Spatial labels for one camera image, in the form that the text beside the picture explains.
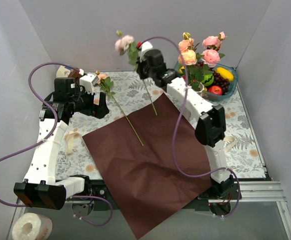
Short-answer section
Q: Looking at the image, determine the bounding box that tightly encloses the pale pink rose stem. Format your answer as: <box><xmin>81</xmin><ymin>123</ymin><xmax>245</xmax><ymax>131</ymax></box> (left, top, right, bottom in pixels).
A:
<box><xmin>114</xmin><ymin>29</ymin><xmax>159</xmax><ymax>116</ymax></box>

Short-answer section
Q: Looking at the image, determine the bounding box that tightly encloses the peach rose stem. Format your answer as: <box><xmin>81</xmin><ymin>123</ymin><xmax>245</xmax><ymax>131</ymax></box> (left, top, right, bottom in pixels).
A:
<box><xmin>95</xmin><ymin>70</ymin><xmax>144</xmax><ymax>146</ymax></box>
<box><xmin>178</xmin><ymin>32</ymin><xmax>204</xmax><ymax>92</ymax></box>

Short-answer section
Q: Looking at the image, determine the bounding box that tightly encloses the red wrapping paper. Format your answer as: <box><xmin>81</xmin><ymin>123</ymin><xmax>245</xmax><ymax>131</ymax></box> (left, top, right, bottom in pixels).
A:
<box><xmin>83</xmin><ymin>94</ymin><xmax>212</xmax><ymax>239</ymax></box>

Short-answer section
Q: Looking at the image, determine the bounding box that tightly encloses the deep pink rose stem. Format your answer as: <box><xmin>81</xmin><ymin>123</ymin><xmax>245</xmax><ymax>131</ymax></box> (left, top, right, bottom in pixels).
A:
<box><xmin>201</xmin><ymin>31</ymin><xmax>227</xmax><ymax>68</ymax></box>

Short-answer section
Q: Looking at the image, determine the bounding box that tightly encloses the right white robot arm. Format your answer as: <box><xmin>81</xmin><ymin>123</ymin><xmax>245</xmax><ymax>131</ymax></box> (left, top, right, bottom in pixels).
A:
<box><xmin>136</xmin><ymin>47</ymin><xmax>234</xmax><ymax>199</ymax></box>

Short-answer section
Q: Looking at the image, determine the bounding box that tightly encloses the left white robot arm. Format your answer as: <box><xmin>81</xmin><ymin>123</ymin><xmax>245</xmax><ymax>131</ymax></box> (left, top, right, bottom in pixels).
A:
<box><xmin>13</xmin><ymin>74</ymin><xmax>109</xmax><ymax>210</ymax></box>

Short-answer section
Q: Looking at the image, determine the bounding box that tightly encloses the white ceramic vase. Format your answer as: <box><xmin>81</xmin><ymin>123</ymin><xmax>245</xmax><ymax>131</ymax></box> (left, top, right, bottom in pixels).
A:
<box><xmin>197</xmin><ymin>82</ymin><xmax>205</xmax><ymax>93</ymax></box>

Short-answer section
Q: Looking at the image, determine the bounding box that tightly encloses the brown-ended paper roll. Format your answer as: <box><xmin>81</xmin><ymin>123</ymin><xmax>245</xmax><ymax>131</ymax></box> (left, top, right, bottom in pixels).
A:
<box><xmin>55</xmin><ymin>65</ymin><xmax>84</xmax><ymax>79</ymax></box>

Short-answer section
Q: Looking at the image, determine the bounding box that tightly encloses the floral patterned table mat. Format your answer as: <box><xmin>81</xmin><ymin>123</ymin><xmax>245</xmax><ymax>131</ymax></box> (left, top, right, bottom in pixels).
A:
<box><xmin>55</xmin><ymin>71</ymin><xmax>266</xmax><ymax>180</ymax></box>

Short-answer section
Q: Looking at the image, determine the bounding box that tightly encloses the left yellow mango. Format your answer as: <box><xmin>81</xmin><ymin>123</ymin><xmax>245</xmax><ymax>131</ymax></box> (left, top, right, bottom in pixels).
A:
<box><xmin>179</xmin><ymin>66</ymin><xmax>185</xmax><ymax>75</ymax></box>

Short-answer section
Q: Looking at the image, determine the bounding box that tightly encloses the yellow mango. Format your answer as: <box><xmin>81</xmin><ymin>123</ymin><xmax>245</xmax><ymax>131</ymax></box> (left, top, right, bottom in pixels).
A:
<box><xmin>215</xmin><ymin>67</ymin><xmax>234</xmax><ymax>82</ymax></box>
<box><xmin>179</xmin><ymin>66</ymin><xmax>185</xmax><ymax>75</ymax></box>

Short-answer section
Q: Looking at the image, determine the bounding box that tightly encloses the red apple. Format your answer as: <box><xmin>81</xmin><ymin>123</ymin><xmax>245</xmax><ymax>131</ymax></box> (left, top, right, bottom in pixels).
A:
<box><xmin>208</xmin><ymin>85</ymin><xmax>223</xmax><ymax>96</ymax></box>

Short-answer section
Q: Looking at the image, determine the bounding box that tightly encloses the dark red grape bunch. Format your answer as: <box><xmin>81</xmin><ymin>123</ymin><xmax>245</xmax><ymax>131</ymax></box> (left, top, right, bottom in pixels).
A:
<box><xmin>203</xmin><ymin>64</ymin><xmax>230</xmax><ymax>95</ymax></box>

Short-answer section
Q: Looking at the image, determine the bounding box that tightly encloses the teal plastic fruit basket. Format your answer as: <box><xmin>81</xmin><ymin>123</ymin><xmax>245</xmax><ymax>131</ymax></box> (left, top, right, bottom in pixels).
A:
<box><xmin>187</xmin><ymin>61</ymin><xmax>239</xmax><ymax>102</ymax></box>

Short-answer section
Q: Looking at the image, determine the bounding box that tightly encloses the right yellow mango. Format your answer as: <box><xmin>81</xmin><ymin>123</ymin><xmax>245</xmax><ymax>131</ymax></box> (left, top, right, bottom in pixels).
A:
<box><xmin>215</xmin><ymin>67</ymin><xmax>234</xmax><ymax>82</ymax></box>

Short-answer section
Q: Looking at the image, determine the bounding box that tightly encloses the white tissue roll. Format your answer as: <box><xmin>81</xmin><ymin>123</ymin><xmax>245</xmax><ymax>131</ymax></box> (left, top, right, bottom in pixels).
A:
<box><xmin>12</xmin><ymin>212</ymin><xmax>53</xmax><ymax>240</ymax></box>

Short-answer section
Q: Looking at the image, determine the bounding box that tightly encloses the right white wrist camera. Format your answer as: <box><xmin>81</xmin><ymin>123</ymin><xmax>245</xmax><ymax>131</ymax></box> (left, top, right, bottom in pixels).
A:
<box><xmin>136</xmin><ymin>41</ymin><xmax>153</xmax><ymax>63</ymax></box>

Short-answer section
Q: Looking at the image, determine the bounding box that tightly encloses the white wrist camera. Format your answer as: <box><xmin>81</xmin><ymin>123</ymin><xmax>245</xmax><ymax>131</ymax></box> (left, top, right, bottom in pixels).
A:
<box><xmin>136</xmin><ymin>41</ymin><xmax>153</xmax><ymax>63</ymax></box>
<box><xmin>79</xmin><ymin>73</ymin><xmax>99</xmax><ymax>94</ymax></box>

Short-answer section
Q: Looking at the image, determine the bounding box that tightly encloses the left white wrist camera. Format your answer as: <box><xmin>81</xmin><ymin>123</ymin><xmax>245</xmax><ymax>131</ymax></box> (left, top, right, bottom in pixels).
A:
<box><xmin>79</xmin><ymin>73</ymin><xmax>99</xmax><ymax>94</ymax></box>

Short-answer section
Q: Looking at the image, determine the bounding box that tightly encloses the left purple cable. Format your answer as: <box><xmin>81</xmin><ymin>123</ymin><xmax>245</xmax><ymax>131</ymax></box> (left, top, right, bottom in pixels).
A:
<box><xmin>0</xmin><ymin>62</ymin><xmax>114</xmax><ymax>227</ymax></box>

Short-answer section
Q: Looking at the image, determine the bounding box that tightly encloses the purple cable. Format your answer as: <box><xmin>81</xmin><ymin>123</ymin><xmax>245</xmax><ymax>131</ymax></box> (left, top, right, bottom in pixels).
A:
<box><xmin>0</xmin><ymin>62</ymin><xmax>114</xmax><ymax>227</ymax></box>
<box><xmin>140</xmin><ymin>36</ymin><xmax>241</xmax><ymax>218</ymax></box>

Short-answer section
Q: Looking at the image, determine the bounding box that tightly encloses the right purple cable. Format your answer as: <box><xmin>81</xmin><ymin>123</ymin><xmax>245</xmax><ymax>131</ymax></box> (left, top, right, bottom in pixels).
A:
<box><xmin>140</xmin><ymin>36</ymin><xmax>241</xmax><ymax>218</ymax></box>

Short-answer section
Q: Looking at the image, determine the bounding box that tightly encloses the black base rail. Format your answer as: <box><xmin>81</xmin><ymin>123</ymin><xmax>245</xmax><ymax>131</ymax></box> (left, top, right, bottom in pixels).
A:
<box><xmin>67</xmin><ymin>174</ymin><xmax>242</xmax><ymax>216</ymax></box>

